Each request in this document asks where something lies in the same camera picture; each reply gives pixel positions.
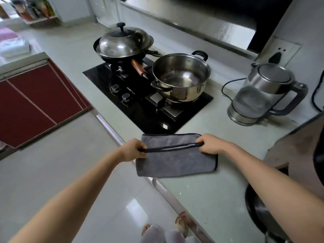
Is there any person's left hand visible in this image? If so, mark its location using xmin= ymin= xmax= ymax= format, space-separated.
xmin=119 ymin=138 xmax=148 ymax=163

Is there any person's right hand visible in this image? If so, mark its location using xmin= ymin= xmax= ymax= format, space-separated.
xmin=196 ymin=133 xmax=233 ymax=155

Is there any grey microfibre cloth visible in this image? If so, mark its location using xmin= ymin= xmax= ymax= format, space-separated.
xmin=135 ymin=133 xmax=219 ymax=179

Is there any white banana print cloth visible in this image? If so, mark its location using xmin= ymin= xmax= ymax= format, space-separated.
xmin=0 ymin=37 xmax=31 ymax=58

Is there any pink muslin cloth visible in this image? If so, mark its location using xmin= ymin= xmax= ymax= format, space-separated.
xmin=0 ymin=27 xmax=18 ymax=42

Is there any person's left forearm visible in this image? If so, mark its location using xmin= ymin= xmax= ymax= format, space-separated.
xmin=9 ymin=149 xmax=127 ymax=243

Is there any person's right forearm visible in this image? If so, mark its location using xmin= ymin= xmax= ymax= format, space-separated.
xmin=222 ymin=143 xmax=324 ymax=243

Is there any black glass stove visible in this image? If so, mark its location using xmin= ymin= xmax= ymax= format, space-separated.
xmin=83 ymin=57 xmax=214 ymax=134

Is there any glass electric kettle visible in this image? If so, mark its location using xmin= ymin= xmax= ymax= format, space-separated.
xmin=227 ymin=62 xmax=309 ymax=126

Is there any stainless steel stockpot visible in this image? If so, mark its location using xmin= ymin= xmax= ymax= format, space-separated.
xmin=151 ymin=50 xmax=211 ymax=103

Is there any black and pink blender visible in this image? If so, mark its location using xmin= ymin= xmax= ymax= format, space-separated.
xmin=245 ymin=112 xmax=324 ymax=243

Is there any black cooking pot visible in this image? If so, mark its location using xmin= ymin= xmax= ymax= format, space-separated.
xmin=93 ymin=36 xmax=162 ymax=80

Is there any black plug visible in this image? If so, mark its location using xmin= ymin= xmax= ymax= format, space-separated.
xmin=268 ymin=52 xmax=282 ymax=64

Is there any dark red kitchen cabinet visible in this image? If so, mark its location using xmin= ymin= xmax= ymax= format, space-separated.
xmin=0 ymin=59 xmax=92 ymax=149

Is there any steel domed wok lid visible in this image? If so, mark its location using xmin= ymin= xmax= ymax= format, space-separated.
xmin=98 ymin=22 xmax=154 ymax=58

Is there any steel range hood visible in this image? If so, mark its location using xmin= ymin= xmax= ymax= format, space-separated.
xmin=117 ymin=0 xmax=295 ymax=61

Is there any white tiered shelf rack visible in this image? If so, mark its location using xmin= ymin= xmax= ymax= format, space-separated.
xmin=10 ymin=0 xmax=62 ymax=24

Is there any red and green snack packet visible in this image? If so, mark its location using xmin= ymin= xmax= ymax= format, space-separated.
xmin=40 ymin=0 xmax=55 ymax=18

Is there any black kettle cable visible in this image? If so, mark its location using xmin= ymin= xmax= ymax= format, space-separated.
xmin=221 ymin=77 xmax=247 ymax=102

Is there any maroon cabinet with steel handle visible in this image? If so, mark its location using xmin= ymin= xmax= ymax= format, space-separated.
xmin=92 ymin=111 xmax=211 ymax=243

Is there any black power cable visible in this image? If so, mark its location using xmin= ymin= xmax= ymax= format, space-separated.
xmin=311 ymin=69 xmax=324 ymax=112

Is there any white wall socket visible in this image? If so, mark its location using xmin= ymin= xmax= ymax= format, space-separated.
xmin=255 ymin=36 xmax=302 ymax=68

